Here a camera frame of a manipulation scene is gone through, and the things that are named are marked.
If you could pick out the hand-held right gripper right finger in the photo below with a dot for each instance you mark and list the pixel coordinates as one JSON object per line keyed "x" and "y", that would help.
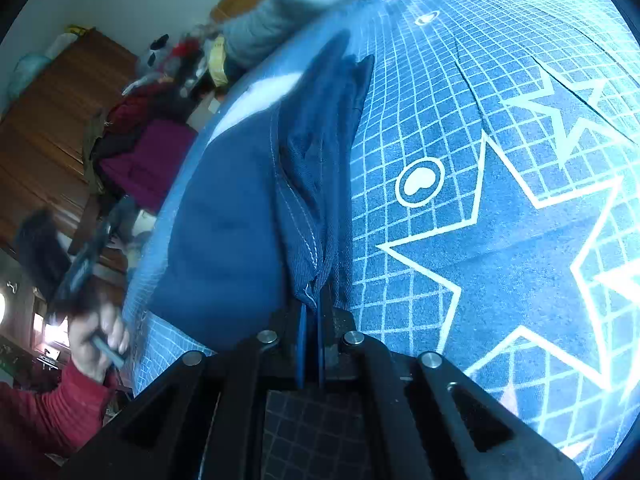
{"x": 321, "y": 355}

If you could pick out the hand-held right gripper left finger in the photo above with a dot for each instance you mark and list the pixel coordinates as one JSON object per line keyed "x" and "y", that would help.
{"x": 301, "y": 340}

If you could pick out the dark navy pants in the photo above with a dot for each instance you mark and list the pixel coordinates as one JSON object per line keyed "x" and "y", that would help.
{"x": 225, "y": 235}

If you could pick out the pile of mixed clothes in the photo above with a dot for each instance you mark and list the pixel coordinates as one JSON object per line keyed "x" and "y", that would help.
{"x": 165, "y": 75}

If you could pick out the person's left hand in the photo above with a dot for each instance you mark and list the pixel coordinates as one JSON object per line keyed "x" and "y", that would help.
{"x": 90, "y": 345}

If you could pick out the brown wooden wardrobe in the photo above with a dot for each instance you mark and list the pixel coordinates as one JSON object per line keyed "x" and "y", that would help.
{"x": 50, "y": 125}

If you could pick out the magenta jacket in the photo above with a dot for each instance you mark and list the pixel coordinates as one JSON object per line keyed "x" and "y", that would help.
{"x": 150, "y": 160}

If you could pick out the teal plastic bag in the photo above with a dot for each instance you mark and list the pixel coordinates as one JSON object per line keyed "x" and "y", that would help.
{"x": 27, "y": 77}

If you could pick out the white cardboard box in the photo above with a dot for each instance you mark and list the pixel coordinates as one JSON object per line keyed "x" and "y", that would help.
{"x": 205, "y": 112}

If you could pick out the blue grid printed bedsheet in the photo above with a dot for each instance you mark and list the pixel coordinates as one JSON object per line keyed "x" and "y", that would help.
{"x": 500, "y": 210}

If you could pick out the yellow cloth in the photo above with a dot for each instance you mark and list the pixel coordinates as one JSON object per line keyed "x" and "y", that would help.
{"x": 217, "y": 62}

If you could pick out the grey quilt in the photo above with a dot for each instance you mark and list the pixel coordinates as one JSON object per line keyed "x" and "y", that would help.
{"x": 300, "y": 5}

